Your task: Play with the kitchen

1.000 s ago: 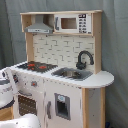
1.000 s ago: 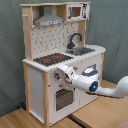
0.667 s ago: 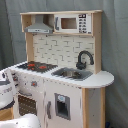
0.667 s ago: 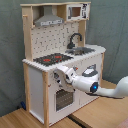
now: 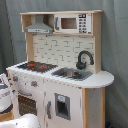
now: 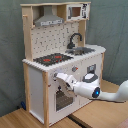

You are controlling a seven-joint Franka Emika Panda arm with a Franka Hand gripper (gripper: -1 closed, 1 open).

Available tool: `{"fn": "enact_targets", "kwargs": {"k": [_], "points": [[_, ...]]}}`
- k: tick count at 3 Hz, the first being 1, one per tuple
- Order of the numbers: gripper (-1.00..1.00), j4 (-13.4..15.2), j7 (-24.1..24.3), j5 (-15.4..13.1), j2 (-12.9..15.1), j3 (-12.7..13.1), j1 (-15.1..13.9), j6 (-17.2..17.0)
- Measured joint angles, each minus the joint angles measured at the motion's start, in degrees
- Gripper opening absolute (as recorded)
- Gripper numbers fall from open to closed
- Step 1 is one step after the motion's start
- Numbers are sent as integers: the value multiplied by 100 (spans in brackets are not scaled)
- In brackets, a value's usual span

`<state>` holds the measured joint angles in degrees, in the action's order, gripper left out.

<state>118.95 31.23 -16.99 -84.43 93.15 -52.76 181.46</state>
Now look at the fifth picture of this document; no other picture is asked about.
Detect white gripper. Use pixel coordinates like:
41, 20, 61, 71
0, 74, 13, 101

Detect white oven door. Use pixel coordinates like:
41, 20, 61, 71
13, 89, 44, 127

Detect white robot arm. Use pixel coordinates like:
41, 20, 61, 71
0, 74, 41, 128

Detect wooden toy kitchen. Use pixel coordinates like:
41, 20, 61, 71
7, 10, 114, 128

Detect grey right oven knob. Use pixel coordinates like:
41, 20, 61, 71
31, 81, 37, 87

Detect black toy stovetop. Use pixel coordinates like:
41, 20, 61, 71
19, 61, 56, 73

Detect grey ice dispenser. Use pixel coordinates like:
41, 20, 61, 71
55, 93, 71, 120

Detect grey toy sink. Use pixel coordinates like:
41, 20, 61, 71
52, 67, 92, 81

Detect grey range hood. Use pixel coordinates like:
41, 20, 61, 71
25, 14, 54, 34

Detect black toy faucet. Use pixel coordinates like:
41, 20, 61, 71
76, 50, 94, 70

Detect white toy microwave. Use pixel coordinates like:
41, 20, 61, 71
54, 14, 92, 34

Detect grey fabric backdrop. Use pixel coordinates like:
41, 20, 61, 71
0, 0, 128, 128

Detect grey fridge door handle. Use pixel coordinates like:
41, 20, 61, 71
47, 101, 51, 119

